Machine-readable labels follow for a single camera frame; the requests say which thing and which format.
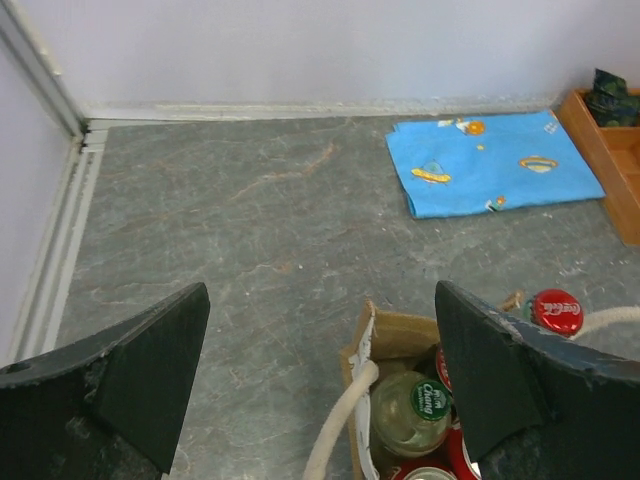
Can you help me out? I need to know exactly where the blue space-print cloth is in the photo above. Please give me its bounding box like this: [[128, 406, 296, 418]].
[[386, 110, 605, 219]]

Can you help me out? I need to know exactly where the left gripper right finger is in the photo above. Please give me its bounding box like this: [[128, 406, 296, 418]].
[[435, 281, 639, 479]]

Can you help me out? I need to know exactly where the orange wooden divider tray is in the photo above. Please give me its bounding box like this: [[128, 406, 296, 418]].
[[556, 89, 640, 246]]

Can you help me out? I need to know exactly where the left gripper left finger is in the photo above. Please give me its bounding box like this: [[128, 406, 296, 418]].
[[1, 283, 210, 479]]

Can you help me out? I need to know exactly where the dark rolled band far-left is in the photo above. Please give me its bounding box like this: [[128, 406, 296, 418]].
[[584, 69, 639, 127]]

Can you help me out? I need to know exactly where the clear green-cap glass bottle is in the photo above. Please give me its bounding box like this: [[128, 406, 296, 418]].
[[371, 371, 452, 458]]

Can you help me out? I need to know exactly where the cola glass bottle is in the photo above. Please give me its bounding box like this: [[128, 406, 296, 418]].
[[433, 288, 585, 396]]

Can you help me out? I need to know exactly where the left aluminium frame post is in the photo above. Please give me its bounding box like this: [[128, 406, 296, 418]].
[[1, 1, 88, 139]]

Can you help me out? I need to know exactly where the red cola can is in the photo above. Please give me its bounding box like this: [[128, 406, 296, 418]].
[[442, 425, 482, 480], [386, 459, 457, 480]]

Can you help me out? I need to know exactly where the brown canvas bag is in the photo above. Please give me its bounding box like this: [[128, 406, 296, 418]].
[[304, 303, 639, 479]]

